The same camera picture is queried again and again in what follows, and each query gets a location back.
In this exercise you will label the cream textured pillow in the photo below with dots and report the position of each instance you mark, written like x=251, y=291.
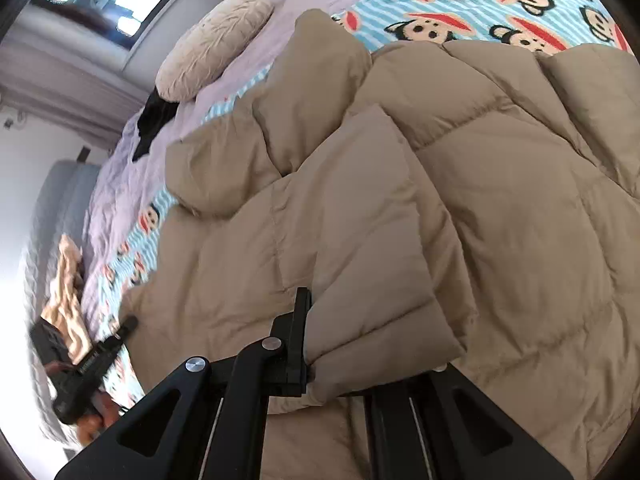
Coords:
x=203, y=52

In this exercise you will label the beige striped cloth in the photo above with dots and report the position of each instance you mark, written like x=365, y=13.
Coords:
x=62, y=308

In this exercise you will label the black garment on bed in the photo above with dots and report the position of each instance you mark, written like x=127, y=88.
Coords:
x=156, y=113

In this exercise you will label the grey curtain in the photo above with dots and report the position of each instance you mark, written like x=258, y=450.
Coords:
x=67, y=90

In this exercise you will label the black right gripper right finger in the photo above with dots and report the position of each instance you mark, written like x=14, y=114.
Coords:
x=439, y=425

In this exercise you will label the grey padded headboard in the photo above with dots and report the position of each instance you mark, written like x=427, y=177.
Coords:
x=60, y=209

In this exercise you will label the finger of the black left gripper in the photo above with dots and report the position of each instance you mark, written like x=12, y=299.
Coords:
x=113, y=343

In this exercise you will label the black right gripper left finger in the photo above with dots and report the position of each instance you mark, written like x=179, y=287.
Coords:
x=205, y=420

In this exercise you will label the person's left hand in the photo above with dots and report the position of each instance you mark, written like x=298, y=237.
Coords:
x=107, y=413

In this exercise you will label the tan puffer jacket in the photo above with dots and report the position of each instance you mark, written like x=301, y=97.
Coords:
x=400, y=219

